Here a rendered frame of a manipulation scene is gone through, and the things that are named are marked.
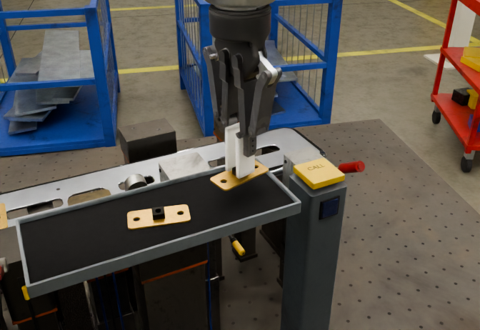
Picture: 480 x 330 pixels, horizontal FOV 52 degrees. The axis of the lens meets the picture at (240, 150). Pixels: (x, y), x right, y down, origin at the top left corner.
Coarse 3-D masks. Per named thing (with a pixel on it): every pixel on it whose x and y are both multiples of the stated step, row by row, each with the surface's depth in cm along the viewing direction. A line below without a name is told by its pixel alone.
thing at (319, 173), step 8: (320, 160) 81; (296, 168) 79; (304, 168) 79; (312, 168) 79; (320, 168) 79; (328, 168) 79; (336, 168) 79; (304, 176) 77; (312, 176) 77; (320, 176) 77; (328, 176) 77; (336, 176) 77; (344, 176) 78; (312, 184) 76; (320, 184) 76; (328, 184) 77
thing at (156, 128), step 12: (156, 120) 123; (120, 132) 118; (132, 132) 118; (144, 132) 118; (156, 132) 118; (168, 132) 118; (120, 144) 122; (132, 144) 115; (144, 144) 116; (156, 144) 118; (168, 144) 119; (132, 156) 116; (144, 156) 118
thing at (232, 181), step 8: (232, 168) 71; (264, 168) 73; (216, 176) 71; (224, 176) 71; (232, 176) 71; (248, 176) 71; (256, 176) 71; (216, 184) 69; (224, 184) 69; (232, 184) 69; (240, 184) 70
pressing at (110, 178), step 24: (216, 144) 119; (264, 144) 119; (288, 144) 119; (312, 144) 119; (120, 168) 109; (144, 168) 109; (24, 192) 101; (48, 192) 101; (72, 192) 101; (120, 192) 101; (24, 216) 94
